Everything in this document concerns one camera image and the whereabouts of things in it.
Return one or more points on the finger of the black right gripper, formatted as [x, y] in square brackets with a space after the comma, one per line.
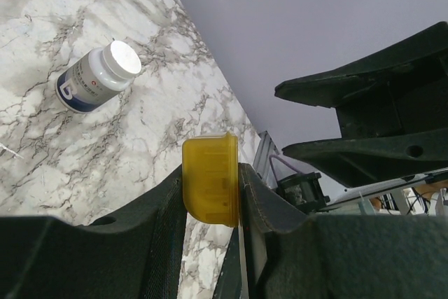
[359, 162]
[401, 89]

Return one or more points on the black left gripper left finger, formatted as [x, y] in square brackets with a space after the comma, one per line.
[133, 252]

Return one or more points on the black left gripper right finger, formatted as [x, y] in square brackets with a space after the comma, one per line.
[279, 252]

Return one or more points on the yellow clear pill organizer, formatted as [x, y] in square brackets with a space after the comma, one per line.
[210, 175]

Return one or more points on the white pill bottle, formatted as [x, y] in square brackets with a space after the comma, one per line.
[98, 76]

